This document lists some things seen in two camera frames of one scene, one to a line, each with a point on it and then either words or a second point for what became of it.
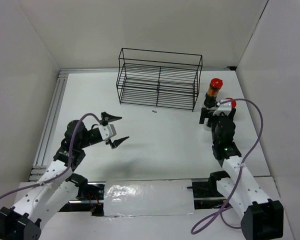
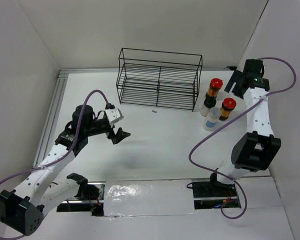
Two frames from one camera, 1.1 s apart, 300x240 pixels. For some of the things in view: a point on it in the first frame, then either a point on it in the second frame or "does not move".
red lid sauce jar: x=215 y=85 does not move
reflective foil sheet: x=148 y=197 does not move
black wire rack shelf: x=160 y=79 does not move
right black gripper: x=205 y=114 -> x=235 y=77
